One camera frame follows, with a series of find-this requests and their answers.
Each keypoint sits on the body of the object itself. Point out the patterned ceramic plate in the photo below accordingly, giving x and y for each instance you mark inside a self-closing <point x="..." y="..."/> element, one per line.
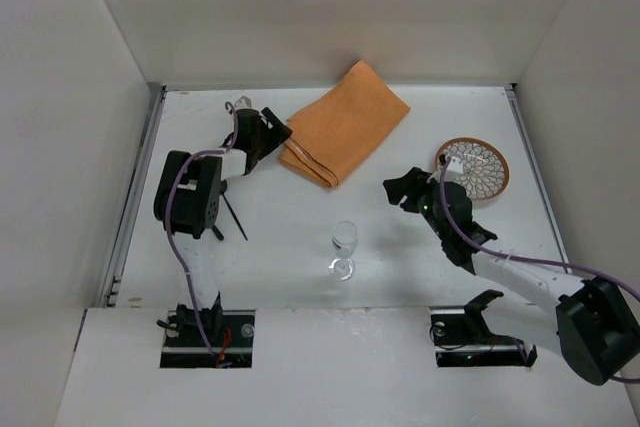
<point x="485" y="170"/>

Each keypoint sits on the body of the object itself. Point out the orange cloth placemat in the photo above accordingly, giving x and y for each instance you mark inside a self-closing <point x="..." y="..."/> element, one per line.
<point x="334" y="135"/>

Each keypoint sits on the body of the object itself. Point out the black spoon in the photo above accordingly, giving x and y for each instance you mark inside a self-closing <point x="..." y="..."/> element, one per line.
<point x="235" y="217"/>

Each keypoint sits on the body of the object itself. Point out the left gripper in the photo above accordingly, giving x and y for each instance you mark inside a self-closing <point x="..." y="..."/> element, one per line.
<point x="267" y="129"/>

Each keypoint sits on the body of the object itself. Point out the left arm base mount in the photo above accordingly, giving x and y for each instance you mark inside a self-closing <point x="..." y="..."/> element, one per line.
<point x="226" y="341"/>

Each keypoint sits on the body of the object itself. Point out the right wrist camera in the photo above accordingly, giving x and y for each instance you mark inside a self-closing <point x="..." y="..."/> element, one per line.
<point x="452" y="169"/>

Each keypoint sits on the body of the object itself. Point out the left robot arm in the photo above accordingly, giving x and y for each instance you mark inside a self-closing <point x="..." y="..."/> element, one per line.
<point x="188" y="197"/>

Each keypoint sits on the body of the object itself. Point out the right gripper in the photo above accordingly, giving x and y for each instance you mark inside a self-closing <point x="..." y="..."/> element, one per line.
<point x="414" y="192"/>

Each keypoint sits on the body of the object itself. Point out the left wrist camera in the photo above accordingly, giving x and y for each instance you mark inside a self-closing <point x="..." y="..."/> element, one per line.
<point x="243" y="103"/>

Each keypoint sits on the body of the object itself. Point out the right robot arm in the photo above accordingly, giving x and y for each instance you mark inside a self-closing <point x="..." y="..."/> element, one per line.
<point x="584" y="320"/>

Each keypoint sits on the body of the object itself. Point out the left aluminium rail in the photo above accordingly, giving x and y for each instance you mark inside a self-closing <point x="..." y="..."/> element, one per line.
<point x="115" y="264"/>

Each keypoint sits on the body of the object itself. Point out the aluminium rail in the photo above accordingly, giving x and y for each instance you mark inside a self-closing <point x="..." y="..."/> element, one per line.
<point x="511" y="94"/>
<point x="115" y="264"/>

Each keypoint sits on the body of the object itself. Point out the gold fork with dark handle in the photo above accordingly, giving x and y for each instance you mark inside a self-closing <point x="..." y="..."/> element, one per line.
<point x="217" y="233"/>

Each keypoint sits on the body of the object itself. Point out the right aluminium rail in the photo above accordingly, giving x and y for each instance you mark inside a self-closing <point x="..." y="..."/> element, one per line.
<point x="511" y="94"/>

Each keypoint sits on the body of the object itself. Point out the clear wine glass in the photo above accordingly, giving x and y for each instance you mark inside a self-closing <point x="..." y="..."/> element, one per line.
<point x="344" y="242"/>

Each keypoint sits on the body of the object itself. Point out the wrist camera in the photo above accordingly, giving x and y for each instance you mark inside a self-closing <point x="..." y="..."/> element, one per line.
<point x="452" y="169"/>
<point x="243" y="103"/>

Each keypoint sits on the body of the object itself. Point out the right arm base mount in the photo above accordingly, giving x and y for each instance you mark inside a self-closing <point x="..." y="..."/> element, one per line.
<point x="462" y="338"/>

